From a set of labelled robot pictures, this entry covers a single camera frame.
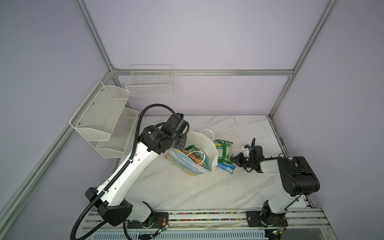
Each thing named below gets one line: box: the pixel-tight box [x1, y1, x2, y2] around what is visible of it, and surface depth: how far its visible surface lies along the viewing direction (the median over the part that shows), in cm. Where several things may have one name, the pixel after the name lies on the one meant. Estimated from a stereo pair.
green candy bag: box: [214, 139, 234, 164], surface depth 98 cm
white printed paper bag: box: [165, 129, 219, 176], surface depth 76 cm
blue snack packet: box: [217, 162, 236, 174], surface depth 93 cm
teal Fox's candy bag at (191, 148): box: [184, 144, 198, 153], surface depth 88 cm
